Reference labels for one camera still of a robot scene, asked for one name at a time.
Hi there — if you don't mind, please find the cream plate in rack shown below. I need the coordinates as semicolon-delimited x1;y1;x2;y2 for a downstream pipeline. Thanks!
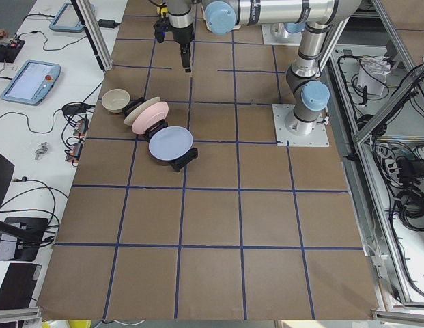
124;96;160;126

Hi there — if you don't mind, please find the metal clamp piece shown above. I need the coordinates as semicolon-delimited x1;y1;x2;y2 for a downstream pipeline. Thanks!
34;142;49;161

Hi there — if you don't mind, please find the pink plate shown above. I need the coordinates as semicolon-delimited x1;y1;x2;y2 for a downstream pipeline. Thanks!
131;101;169;135

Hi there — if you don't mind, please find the aluminium frame post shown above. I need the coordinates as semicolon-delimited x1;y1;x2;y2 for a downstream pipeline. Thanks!
71;0;113;72

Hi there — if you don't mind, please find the teach pendant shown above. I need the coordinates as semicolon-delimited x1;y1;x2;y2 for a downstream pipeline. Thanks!
49;3;83;33
0;59;61;105

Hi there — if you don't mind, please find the near teach pendant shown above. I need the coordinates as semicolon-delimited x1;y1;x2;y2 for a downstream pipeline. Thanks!
0;59;61;105

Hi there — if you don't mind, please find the black monitor stand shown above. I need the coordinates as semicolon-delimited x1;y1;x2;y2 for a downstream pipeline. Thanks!
0;154;59;262

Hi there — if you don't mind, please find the far teach pendant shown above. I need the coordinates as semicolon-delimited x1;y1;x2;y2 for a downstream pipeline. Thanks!
49;3;83;33

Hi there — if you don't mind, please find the black power adapter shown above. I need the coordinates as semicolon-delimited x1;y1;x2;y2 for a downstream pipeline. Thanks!
61;102;95;115

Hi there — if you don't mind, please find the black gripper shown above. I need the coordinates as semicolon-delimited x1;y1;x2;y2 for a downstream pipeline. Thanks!
172;23;194;73

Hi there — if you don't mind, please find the blue plate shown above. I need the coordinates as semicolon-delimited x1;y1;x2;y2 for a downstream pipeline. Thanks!
149;126;193;161

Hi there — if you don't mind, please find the cream bowl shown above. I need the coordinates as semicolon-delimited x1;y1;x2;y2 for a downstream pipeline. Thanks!
101;89;130;113

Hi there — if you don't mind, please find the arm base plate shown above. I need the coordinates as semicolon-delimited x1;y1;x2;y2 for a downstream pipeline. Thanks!
262;23;302;46
272;104;330;148

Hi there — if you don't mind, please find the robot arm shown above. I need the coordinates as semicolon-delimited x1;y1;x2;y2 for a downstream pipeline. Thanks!
166;0;195;73
202;0;360;136

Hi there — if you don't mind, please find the black plate rack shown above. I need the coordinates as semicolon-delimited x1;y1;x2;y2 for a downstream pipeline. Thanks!
122;97;199;172

